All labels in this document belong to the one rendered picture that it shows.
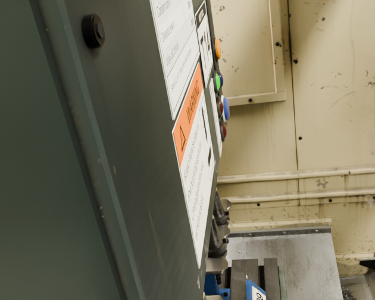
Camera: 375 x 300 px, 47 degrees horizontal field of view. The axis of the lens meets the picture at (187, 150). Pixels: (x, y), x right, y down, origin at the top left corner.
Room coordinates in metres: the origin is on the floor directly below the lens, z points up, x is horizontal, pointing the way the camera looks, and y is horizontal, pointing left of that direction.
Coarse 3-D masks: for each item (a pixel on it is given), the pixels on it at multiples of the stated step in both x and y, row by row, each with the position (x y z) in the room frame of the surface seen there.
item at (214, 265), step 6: (210, 258) 0.72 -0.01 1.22; (216, 258) 0.71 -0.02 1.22; (222, 258) 0.71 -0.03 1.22; (210, 264) 0.70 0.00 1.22; (216, 264) 0.70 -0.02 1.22; (222, 264) 0.69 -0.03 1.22; (228, 264) 0.70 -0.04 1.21; (210, 270) 0.68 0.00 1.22; (216, 270) 0.68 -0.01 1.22; (222, 270) 0.68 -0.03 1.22
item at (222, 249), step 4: (224, 240) 0.76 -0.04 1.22; (224, 244) 0.74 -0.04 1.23; (220, 248) 0.73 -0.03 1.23; (224, 248) 0.73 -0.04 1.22; (208, 252) 0.73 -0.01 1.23; (212, 252) 0.72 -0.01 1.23; (216, 252) 0.72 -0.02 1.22; (220, 252) 0.73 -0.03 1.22; (224, 252) 0.74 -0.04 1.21; (208, 256) 0.73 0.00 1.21; (212, 256) 0.73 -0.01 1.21; (224, 256) 0.73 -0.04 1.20
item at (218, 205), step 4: (216, 188) 0.87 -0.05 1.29; (216, 192) 0.85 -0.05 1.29; (216, 196) 0.85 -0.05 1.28; (216, 200) 0.85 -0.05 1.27; (220, 200) 0.86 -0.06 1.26; (216, 204) 0.85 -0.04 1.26; (220, 204) 0.85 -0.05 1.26; (216, 208) 0.84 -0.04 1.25; (220, 208) 0.85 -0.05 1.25; (216, 212) 0.84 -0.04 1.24; (220, 212) 0.85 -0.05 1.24; (224, 212) 0.86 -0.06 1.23; (216, 216) 0.84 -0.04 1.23; (220, 216) 0.84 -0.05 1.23
